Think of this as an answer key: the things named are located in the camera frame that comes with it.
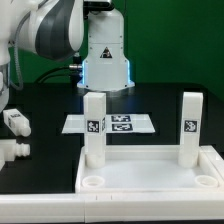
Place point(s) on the white front fence bar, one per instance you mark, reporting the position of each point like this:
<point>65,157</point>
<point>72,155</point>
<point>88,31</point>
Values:
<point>70,208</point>

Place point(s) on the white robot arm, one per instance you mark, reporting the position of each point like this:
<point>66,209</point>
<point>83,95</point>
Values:
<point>52,29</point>

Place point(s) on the white desk tabletop tray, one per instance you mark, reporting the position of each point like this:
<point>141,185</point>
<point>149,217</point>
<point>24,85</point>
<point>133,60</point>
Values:
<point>151,168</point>

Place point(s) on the white obstacle wall left piece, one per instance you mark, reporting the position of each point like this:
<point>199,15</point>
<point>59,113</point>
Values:
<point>10,149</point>

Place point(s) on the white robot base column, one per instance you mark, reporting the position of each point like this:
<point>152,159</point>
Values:
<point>105,68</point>

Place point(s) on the white marker sheet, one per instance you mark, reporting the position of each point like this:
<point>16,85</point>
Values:
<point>112,123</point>

